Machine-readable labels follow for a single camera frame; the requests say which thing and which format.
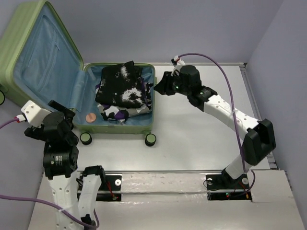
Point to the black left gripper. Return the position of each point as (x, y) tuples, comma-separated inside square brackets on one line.
[(40, 132)]

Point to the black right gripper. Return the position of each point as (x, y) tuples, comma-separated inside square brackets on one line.
[(164, 85)]

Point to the round peach compact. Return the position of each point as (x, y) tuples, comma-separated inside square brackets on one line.
[(90, 118)]

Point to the purple camouflage garment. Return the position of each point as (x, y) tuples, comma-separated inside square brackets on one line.
[(111, 112)]

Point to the black white tie-dye shirt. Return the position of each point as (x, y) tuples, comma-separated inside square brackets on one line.
[(121, 85)]

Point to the green hard-shell suitcase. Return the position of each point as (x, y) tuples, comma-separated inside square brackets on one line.
[(40, 62)]

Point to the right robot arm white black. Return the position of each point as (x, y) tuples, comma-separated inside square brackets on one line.
[(255, 137)]

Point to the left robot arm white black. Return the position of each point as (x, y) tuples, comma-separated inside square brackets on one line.
[(73, 211)]

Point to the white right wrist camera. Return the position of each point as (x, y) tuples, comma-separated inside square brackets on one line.
[(177, 62)]

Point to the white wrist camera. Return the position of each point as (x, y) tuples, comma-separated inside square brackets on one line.
[(177, 62), (34, 114)]

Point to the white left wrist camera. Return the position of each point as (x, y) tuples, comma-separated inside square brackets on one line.
[(34, 114)]

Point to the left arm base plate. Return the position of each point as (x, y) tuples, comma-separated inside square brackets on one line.
[(109, 191)]

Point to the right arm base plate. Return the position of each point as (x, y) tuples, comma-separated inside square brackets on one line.
[(219, 190)]

